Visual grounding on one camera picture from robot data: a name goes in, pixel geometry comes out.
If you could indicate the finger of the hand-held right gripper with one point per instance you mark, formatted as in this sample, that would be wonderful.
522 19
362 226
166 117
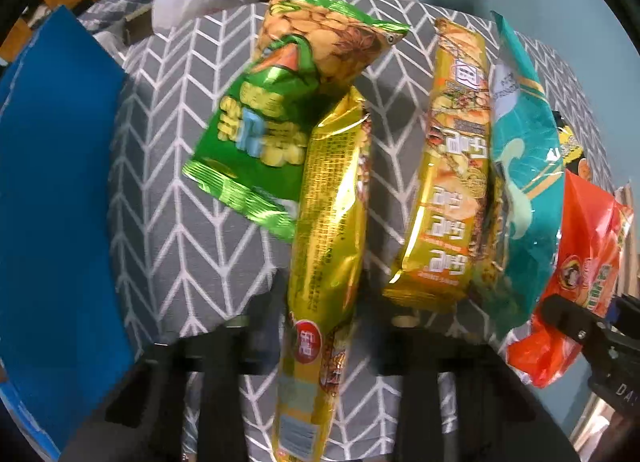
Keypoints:
570 317

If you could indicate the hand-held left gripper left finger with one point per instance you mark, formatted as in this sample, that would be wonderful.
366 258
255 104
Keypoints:
225 352

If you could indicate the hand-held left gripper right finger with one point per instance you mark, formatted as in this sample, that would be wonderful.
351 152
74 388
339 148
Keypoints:
420 357

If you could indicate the large orange snack packet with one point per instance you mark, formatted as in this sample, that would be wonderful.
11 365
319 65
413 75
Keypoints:
575 252

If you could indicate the gold snack packet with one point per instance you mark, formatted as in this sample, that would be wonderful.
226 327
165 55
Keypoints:
325 242

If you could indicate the blue cardboard box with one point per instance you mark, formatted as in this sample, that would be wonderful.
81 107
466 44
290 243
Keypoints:
55 192

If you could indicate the grey chevron tablecloth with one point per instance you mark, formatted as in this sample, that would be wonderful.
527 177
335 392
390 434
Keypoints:
175 222

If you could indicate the teal snack packet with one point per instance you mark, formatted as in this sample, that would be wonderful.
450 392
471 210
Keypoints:
525 182

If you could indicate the yellow orange snack packet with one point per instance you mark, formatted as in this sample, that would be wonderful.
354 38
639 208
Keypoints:
450 167

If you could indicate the green snack packet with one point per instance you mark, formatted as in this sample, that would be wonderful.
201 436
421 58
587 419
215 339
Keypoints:
260 142

